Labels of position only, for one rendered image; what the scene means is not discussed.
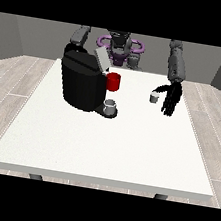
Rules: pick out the dark table leg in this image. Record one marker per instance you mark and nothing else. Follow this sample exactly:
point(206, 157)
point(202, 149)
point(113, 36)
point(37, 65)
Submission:
point(160, 196)
point(35, 177)

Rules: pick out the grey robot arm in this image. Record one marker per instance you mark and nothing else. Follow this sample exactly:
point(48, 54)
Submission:
point(176, 64)
point(80, 37)

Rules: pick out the small grey coffee pod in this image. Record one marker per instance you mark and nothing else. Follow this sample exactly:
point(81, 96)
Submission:
point(154, 97)

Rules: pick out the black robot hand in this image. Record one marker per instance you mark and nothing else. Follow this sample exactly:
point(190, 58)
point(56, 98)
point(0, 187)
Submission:
point(172, 97)

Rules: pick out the red pod holder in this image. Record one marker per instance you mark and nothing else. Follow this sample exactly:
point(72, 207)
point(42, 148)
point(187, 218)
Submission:
point(113, 81)

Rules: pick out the grey robot trunk purple rings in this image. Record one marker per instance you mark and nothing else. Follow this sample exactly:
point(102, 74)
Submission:
point(120, 51)

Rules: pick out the black coffee machine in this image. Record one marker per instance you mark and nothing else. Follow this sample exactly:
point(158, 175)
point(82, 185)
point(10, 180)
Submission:
point(82, 81)

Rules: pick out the small grey cup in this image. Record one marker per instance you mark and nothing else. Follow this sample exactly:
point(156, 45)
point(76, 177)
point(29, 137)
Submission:
point(110, 107)

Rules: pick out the pale grey machine lid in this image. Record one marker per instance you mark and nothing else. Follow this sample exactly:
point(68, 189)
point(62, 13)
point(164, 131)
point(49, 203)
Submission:
point(102, 58)

